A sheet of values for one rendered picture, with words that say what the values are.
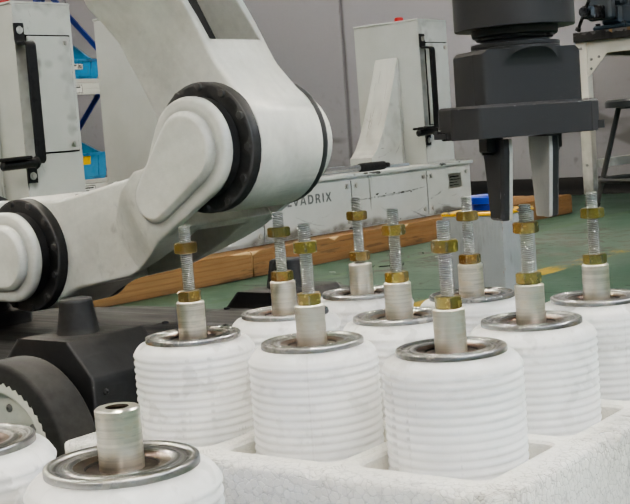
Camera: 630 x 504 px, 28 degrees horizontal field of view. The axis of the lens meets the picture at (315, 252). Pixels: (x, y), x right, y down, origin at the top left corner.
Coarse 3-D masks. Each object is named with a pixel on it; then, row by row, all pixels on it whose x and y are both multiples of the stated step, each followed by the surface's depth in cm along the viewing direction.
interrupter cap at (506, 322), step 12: (552, 312) 97; (564, 312) 96; (492, 324) 93; (504, 324) 93; (516, 324) 92; (528, 324) 92; (540, 324) 92; (552, 324) 91; (564, 324) 91; (576, 324) 92
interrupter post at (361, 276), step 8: (352, 264) 117; (360, 264) 117; (368, 264) 117; (352, 272) 117; (360, 272) 117; (368, 272) 117; (352, 280) 117; (360, 280) 117; (368, 280) 117; (352, 288) 117; (360, 288) 117; (368, 288) 117
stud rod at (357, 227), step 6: (354, 198) 117; (354, 204) 117; (354, 210) 117; (360, 210) 117; (354, 222) 117; (360, 222) 117; (354, 228) 117; (360, 228) 117; (354, 234) 117; (360, 234) 117; (354, 240) 117; (360, 240) 117; (354, 246) 117; (360, 246) 117
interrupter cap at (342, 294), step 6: (342, 288) 121; (348, 288) 121; (378, 288) 120; (324, 294) 117; (330, 294) 118; (336, 294) 117; (342, 294) 118; (348, 294) 119; (372, 294) 115; (378, 294) 114; (336, 300) 115; (342, 300) 115; (348, 300) 114; (354, 300) 114
